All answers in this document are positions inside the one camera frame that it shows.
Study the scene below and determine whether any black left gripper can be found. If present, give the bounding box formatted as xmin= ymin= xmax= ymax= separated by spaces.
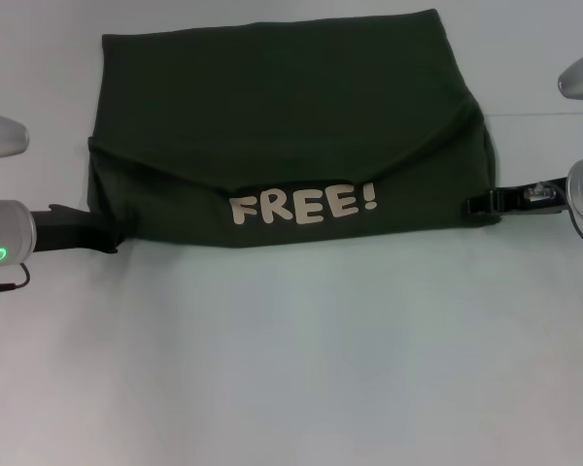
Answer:
xmin=31 ymin=203 xmax=123 ymax=254

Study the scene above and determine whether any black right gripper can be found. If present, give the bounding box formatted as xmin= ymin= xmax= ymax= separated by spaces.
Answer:
xmin=461 ymin=178 xmax=572 ymax=218

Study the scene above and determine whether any dark green shirt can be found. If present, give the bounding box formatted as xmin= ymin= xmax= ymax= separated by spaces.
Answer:
xmin=86 ymin=8 xmax=504 ymax=250

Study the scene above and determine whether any right gripper silver knob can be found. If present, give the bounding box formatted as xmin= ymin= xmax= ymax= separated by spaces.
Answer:
xmin=525 ymin=183 xmax=558 ymax=201

